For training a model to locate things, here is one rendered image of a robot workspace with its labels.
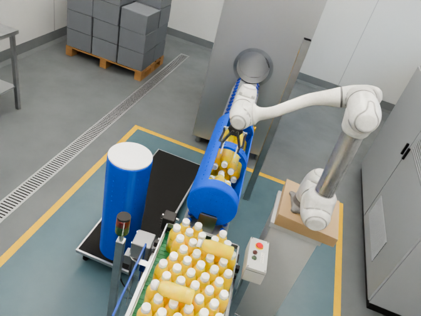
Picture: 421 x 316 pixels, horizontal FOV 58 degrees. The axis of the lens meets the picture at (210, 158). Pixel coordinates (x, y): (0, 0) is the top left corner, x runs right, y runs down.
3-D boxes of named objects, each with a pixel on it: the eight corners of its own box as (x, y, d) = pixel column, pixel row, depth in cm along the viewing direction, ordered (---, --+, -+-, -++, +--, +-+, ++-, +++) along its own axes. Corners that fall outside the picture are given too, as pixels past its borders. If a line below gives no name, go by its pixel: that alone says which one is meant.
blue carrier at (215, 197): (247, 150, 287) (259, 119, 271) (228, 232, 216) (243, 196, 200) (212, 138, 288) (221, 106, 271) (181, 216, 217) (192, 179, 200)
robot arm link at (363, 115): (323, 212, 217) (325, 241, 199) (296, 205, 218) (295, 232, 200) (385, 93, 172) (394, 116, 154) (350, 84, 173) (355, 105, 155)
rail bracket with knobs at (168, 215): (177, 226, 217) (180, 214, 211) (174, 235, 211) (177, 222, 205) (161, 221, 218) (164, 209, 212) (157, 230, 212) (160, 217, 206)
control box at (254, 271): (263, 254, 202) (269, 241, 196) (260, 284, 186) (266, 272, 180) (245, 248, 202) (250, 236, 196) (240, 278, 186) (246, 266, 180)
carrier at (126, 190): (124, 268, 275) (144, 241, 297) (138, 177, 224) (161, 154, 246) (91, 251, 280) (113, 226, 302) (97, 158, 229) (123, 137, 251)
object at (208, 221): (212, 231, 217) (218, 215, 209) (212, 234, 215) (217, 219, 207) (196, 226, 217) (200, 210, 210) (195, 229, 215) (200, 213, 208)
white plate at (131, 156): (138, 175, 223) (138, 177, 224) (160, 152, 245) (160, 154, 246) (98, 157, 228) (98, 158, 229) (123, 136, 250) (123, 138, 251)
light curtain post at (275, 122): (249, 197, 392) (311, 39, 293) (248, 200, 387) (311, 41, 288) (243, 195, 392) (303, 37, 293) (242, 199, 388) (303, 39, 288)
